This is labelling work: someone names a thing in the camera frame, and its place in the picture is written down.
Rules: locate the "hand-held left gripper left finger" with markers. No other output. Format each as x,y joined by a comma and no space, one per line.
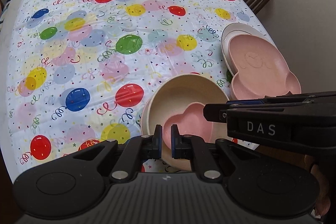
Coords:
157,140

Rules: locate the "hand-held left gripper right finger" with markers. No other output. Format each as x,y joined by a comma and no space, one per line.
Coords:
174,142

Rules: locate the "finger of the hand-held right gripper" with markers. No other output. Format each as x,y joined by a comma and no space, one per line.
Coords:
244,102
215,112

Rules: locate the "pink bowl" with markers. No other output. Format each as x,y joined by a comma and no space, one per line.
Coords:
145,116

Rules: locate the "pink heart-shaped dish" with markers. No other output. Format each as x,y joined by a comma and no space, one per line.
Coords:
189,119

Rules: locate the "pink bear-shaped plate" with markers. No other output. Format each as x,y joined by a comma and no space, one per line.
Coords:
262,69

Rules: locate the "cream bowl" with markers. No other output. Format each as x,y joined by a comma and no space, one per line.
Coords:
173,98

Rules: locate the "person's right hand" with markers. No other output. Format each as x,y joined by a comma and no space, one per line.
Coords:
323,187

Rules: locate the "balloon printed tablecloth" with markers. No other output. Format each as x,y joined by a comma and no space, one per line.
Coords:
105,29

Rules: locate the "blue striped bag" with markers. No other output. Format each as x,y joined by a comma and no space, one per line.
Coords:
3,11

